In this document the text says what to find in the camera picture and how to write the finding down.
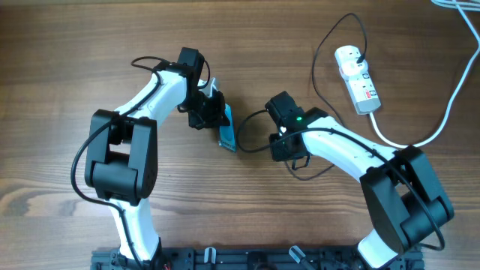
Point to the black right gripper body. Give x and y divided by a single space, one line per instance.
280 150

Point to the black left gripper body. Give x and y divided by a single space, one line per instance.
203 111

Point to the blue screen smartphone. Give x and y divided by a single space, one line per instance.
227 138

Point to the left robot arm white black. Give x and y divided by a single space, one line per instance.
122 149

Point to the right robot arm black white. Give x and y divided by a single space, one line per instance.
405 199

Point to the white charger adapter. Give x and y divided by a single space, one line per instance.
351 68

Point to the white power strip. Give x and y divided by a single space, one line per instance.
361 88

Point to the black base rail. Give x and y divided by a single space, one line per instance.
330 257

